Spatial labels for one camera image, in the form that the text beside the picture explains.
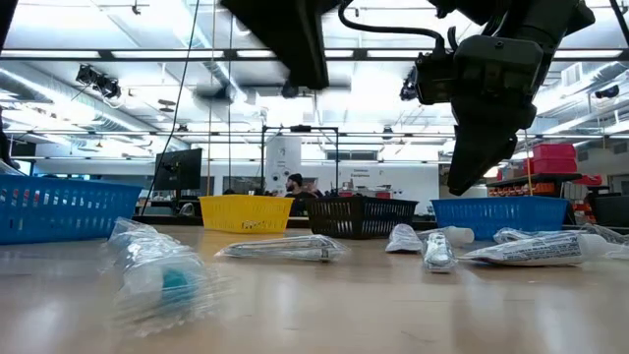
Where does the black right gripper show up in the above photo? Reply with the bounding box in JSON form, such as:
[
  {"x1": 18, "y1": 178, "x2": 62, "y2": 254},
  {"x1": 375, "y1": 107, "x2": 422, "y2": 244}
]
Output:
[{"x1": 446, "y1": 33, "x2": 544, "y2": 197}]

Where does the white blue toothpaste tube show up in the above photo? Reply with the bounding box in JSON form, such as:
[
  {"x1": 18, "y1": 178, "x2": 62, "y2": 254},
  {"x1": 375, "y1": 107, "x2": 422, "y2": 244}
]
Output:
[
  {"x1": 384, "y1": 222, "x2": 425, "y2": 255},
  {"x1": 458, "y1": 231, "x2": 613, "y2": 267},
  {"x1": 416, "y1": 225, "x2": 476, "y2": 248}
]

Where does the small white toothpaste tube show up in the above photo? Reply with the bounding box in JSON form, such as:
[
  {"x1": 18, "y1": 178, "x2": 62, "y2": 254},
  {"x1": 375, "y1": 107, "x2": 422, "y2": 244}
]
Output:
[{"x1": 422, "y1": 231, "x2": 459, "y2": 274}]

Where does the small grey toothpaste tube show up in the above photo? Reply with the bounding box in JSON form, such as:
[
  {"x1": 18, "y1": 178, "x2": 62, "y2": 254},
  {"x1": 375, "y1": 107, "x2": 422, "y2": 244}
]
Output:
[{"x1": 214, "y1": 233, "x2": 352, "y2": 264}]

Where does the blue toothbrush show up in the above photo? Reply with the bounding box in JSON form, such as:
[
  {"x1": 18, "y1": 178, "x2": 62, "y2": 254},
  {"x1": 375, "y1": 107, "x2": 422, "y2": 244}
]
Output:
[{"x1": 99, "y1": 216, "x2": 225, "y2": 338}]

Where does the blue plastic basket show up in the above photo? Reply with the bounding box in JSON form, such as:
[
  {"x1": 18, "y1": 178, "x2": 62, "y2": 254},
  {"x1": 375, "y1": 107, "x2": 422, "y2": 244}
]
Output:
[
  {"x1": 0, "y1": 173, "x2": 144, "y2": 246},
  {"x1": 429, "y1": 195, "x2": 571, "y2": 242}
]

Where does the black shelf with orange bins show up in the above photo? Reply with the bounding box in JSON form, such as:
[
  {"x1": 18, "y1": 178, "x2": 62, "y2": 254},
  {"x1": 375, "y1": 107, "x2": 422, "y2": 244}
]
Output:
[{"x1": 486, "y1": 171, "x2": 585, "y2": 198}]

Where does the red storage bin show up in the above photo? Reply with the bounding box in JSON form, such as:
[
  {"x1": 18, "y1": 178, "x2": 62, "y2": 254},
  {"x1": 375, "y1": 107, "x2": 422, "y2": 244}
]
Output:
[
  {"x1": 523, "y1": 157, "x2": 579, "y2": 176},
  {"x1": 532, "y1": 143, "x2": 578, "y2": 161}
]

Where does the small white wrapped tube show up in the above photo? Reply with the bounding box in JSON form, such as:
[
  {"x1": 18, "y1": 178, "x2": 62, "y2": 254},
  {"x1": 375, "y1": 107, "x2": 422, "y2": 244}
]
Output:
[{"x1": 492, "y1": 226, "x2": 576, "y2": 245}]

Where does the black plastic basket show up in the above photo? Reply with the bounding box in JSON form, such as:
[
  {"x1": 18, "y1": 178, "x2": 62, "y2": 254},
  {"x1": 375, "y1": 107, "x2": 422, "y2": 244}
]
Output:
[{"x1": 305, "y1": 196, "x2": 421, "y2": 241}]

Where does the black storage bin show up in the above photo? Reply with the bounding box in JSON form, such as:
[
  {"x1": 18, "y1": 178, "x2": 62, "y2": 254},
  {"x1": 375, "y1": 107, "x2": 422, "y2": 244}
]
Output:
[{"x1": 588, "y1": 194, "x2": 629, "y2": 228}]

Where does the person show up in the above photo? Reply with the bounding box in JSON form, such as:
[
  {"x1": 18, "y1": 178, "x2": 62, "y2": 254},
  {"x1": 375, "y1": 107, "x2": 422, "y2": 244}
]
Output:
[{"x1": 283, "y1": 172, "x2": 323, "y2": 217}]

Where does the yellow plastic basket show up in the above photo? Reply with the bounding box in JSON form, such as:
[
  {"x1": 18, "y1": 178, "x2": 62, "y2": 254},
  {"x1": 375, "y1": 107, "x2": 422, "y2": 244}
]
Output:
[{"x1": 199, "y1": 194, "x2": 296, "y2": 235}]

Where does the black computer monitor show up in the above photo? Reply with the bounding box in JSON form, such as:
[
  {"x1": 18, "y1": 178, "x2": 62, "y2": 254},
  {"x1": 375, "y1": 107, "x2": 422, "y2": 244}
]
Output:
[{"x1": 153, "y1": 147, "x2": 203, "y2": 212}]

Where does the grey overhead beam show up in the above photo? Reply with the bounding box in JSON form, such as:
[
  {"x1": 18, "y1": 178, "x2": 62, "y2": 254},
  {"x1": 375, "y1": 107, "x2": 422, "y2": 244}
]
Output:
[{"x1": 0, "y1": 47, "x2": 629, "y2": 63}]

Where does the black ceiling spotlight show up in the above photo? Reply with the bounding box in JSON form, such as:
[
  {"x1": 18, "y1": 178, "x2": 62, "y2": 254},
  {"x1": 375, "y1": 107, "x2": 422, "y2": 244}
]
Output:
[{"x1": 75, "y1": 63, "x2": 123, "y2": 100}]

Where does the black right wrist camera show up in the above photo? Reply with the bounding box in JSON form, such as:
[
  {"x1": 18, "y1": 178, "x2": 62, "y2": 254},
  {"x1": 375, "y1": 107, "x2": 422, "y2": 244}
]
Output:
[{"x1": 399, "y1": 51, "x2": 458, "y2": 107}]

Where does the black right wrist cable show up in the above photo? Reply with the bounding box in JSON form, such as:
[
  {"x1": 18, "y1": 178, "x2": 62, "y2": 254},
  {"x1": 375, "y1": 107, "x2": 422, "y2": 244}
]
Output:
[{"x1": 337, "y1": 0, "x2": 461, "y2": 53}]

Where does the black metal stand frame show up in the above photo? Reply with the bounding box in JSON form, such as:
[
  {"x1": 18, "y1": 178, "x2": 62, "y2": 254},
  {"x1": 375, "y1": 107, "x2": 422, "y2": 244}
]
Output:
[{"x1": 259, "y1": 124, "x2": 341, "y2": 198}]

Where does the black frame strut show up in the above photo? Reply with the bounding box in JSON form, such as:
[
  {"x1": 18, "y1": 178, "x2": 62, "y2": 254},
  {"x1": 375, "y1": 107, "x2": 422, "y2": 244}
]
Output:
[
  {"x1": 0, "y1": 0, "x2": 20, "y2": 50},
  {"x1": 608, "y1": 0, "x2": 629, "y2": 35}
]

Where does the black hanging cable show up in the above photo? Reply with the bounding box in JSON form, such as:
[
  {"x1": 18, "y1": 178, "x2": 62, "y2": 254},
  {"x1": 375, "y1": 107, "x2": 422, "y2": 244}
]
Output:
[{"x1": 141, "y1": 0, "x2": 201, "y2": 215}]

